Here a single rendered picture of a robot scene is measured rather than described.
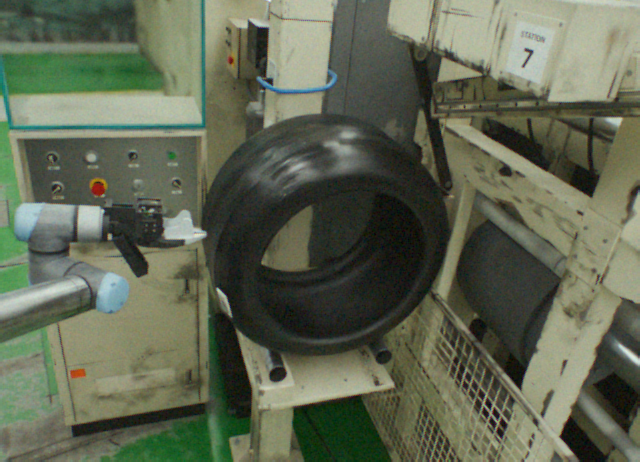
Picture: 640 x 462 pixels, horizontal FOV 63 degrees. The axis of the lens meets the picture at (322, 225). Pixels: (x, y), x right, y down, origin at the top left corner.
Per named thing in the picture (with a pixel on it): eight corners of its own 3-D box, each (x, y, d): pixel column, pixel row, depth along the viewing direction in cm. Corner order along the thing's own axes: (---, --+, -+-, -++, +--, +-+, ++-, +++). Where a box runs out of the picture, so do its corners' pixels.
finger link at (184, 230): (210, 222, 110) (165, 220, 107) (207, 246, 113) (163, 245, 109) (208, 215, 113) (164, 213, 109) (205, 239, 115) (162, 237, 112)
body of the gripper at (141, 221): (166, 214, 106) (102, 211, 101) (163, 250, 109) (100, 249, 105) (164, 198, 112) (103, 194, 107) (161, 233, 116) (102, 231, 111)
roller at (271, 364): (239, 294, 153) (248, 282, 152) (251, 299, 155) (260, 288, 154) (265, 380, 124) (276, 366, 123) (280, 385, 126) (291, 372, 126)
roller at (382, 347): (336, 290, 164) (329, 282, 161) (348, 281, 164) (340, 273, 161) (381, 368, 135) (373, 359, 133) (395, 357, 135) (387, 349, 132)
